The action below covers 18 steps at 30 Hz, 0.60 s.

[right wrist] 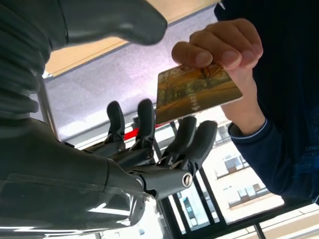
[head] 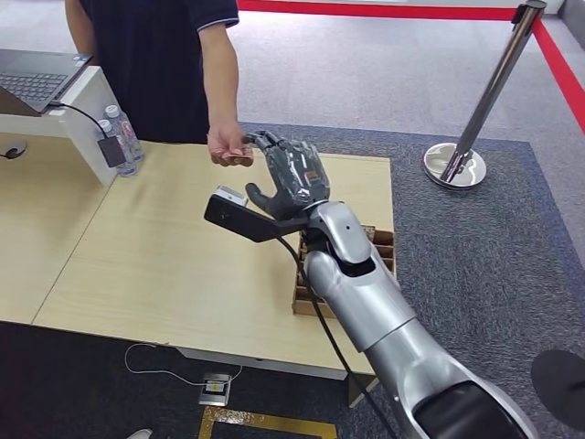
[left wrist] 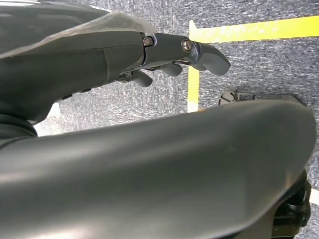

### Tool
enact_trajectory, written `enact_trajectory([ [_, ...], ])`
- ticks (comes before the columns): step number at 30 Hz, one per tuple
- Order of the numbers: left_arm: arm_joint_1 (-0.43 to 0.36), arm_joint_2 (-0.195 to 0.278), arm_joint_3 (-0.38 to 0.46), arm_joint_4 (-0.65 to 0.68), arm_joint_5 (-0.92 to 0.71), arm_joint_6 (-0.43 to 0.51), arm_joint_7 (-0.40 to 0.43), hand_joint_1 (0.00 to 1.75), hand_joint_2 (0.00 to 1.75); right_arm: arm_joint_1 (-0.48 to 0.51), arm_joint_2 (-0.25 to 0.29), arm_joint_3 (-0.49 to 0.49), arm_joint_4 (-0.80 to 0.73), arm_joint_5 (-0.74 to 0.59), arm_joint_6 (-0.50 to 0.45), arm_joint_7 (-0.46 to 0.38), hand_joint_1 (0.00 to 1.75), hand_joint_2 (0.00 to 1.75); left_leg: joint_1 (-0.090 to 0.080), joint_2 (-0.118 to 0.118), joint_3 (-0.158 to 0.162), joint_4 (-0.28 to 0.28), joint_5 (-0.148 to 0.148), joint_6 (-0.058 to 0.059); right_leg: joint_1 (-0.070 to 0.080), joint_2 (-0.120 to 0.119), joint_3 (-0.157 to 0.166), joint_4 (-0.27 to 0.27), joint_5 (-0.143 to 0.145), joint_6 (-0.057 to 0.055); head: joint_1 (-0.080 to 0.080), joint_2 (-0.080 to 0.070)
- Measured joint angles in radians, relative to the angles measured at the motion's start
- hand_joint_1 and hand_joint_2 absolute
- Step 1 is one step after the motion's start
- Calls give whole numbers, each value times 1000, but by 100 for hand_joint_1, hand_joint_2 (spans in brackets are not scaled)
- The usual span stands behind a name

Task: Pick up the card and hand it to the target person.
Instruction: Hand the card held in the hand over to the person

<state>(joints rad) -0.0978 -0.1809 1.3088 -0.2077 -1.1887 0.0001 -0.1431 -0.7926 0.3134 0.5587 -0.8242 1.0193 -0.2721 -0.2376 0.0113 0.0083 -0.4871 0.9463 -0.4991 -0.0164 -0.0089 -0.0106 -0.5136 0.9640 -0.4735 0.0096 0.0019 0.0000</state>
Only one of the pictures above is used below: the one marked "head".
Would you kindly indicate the red barrier belt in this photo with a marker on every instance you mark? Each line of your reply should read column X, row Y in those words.
column 366, row 10
column 559, row 69

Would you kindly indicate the black power adapter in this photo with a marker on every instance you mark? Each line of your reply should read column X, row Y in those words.
column 111, row 152

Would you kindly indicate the yellow framed floor mat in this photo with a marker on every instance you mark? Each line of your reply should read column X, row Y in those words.
column 264, row 421

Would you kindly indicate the person's left forearm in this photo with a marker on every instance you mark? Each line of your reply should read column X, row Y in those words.
column 222, row 79

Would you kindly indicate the clear water bottle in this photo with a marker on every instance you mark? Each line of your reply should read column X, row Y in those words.
column 127, row 168
column 128, row 134

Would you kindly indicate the grey desk underframe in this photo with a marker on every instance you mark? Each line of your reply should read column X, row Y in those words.
column 274, row 366

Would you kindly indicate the small black desk object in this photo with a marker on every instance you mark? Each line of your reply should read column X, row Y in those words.
column 16, row 149

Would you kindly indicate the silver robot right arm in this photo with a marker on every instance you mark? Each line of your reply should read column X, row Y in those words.
column 379, row 309

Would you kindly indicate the chrome stanchion base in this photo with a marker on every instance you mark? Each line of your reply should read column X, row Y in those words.
column 436, row 162

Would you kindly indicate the wooden card holder box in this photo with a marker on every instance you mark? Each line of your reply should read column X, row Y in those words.
column 381, row 248

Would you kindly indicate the white laptop stand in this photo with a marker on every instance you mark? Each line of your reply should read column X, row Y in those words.
column 87, row 103

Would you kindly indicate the person's left hand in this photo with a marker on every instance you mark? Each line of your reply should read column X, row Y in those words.
column 224, row 140

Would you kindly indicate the chrome stanchion post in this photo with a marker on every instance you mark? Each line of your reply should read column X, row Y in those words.
column 494, row 91

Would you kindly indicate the metal floor socket box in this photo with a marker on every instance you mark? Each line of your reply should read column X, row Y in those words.
column 215, row 389

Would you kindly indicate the dark blue-grey floor rug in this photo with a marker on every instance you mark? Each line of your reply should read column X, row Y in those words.
column 479, row 273

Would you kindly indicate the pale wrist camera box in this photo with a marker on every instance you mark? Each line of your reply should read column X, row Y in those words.
column 232, row 195

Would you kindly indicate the brown hotel key card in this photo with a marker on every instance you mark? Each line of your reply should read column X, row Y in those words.
column 241, row 160

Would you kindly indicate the small white floor object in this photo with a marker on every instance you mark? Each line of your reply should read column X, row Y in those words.
column 141, row 434

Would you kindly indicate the person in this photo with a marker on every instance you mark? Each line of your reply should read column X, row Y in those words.
column 151, row 60

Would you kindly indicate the person's right forearm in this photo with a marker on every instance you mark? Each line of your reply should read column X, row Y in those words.
column 80, row 30

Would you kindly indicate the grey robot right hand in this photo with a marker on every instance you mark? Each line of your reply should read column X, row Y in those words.
column 297, row 179

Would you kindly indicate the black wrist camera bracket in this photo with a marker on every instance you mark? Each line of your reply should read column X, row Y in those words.
column 242, row 221

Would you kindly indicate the grey laptop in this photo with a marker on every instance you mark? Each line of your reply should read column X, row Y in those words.
column 32, row 82

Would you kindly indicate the black round floor base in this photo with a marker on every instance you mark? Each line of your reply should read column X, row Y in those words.
column 557, row 388

